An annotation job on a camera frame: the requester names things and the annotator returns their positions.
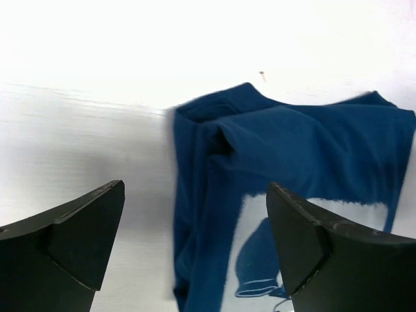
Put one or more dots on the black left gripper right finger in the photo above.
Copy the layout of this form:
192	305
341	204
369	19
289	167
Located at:
330	263

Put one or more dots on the blue t shirt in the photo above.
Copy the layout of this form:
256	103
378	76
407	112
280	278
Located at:
349	157

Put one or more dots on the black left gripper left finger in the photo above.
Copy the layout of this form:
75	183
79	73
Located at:
56	260

